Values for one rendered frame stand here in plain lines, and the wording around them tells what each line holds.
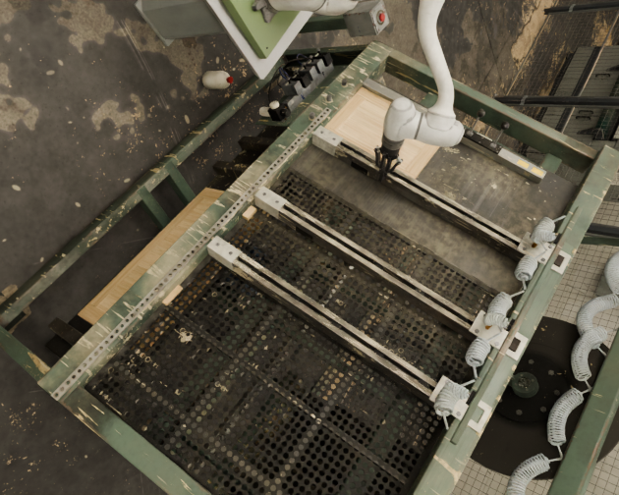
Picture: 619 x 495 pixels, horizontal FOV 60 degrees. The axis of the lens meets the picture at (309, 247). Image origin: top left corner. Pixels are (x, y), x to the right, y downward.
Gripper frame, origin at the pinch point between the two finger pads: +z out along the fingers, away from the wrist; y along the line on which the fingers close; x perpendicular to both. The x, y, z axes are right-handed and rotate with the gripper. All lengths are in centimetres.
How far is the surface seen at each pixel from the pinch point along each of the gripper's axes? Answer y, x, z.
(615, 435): 131, -30, 30
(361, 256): 13.2, -36.9, 5.2
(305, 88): -57, 24, 3
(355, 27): -56, 63, -9
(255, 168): -47, -28, 4
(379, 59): -40, 63, 2
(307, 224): -11.8, -39.3, 2.0
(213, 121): -102, 4, 38
